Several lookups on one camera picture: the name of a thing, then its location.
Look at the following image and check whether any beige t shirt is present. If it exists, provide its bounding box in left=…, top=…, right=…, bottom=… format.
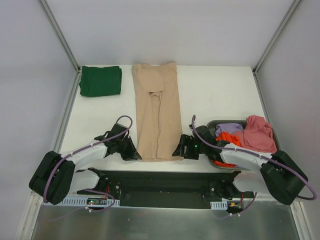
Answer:
left=131, top=62, right=183, bottom=162

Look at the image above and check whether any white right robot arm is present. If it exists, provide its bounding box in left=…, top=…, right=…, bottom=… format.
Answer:
left=169, top=125, right=309, bottom=205

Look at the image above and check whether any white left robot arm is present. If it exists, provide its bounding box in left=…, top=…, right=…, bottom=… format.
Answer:
left=28, top=123, right=141, bottom=205

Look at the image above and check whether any grey plastic bin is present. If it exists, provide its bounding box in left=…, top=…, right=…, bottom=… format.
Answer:
left=206, top=120, right=281, bottom=171

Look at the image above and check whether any orange t shirt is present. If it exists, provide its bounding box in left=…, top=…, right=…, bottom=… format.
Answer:
left=212, top=131, right=241, bottom=168

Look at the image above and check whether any lilac t shirt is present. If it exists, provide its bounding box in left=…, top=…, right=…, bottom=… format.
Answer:
left=215, top=122, right=244, bottom=137

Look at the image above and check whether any pink t shirt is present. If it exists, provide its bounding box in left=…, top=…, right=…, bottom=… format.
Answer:
left=231, top=115, right=277, bottom=154

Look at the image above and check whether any folded green t shirt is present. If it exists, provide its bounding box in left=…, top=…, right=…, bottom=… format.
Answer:
left=79, top=66, right=122, bottom=98

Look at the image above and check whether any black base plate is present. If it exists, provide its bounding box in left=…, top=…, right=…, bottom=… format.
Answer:
left=47, top=168, right=286, bottom=210

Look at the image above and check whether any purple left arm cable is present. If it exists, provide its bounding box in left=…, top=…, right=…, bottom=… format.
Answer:
left=42, top=115, right=133, bottom=222

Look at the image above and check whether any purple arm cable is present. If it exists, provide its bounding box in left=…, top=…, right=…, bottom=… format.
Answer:
left=42, top=115, right=133, bottom=222
left=190, top=114, right=317, bottom=218

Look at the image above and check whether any white slotted cable duct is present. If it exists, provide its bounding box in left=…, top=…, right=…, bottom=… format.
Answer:
left=57, top=196, right=120, bottom=208

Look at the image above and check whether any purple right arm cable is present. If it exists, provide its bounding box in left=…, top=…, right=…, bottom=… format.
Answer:
left=190, top=114, right=317, bottom=218

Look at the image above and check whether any aluminium frame rail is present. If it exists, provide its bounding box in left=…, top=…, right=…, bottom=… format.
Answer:
left=31, top=174, right=302, bottom=202

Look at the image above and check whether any left aluminium corner post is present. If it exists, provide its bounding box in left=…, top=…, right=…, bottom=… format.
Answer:
left=37, top=0, right=83, bottom=74

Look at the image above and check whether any aluminium corner post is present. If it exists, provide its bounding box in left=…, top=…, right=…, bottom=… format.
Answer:
left=37, top=0, right=83, bottom=74
left=252, top=0, right=303, bottom=76

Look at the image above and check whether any right aluminium corner post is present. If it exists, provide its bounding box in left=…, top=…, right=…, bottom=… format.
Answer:
left=252, top=0, right=303, bottom=76

